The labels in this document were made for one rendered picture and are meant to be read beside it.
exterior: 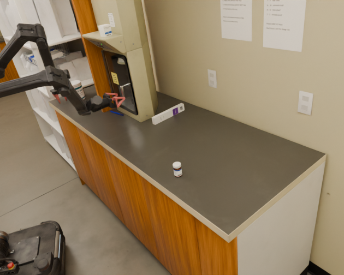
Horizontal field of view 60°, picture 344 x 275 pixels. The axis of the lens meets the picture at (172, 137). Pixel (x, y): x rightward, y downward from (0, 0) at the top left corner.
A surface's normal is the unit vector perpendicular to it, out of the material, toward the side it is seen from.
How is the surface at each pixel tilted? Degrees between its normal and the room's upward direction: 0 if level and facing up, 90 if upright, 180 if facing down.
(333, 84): 90
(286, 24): 90
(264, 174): 0
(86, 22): 90
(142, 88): 90
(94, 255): 0
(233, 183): 0
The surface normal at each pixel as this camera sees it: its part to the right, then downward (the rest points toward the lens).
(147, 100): 0.62, 0.33
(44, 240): -0.13, -0.85
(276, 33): -0.77, 0.40
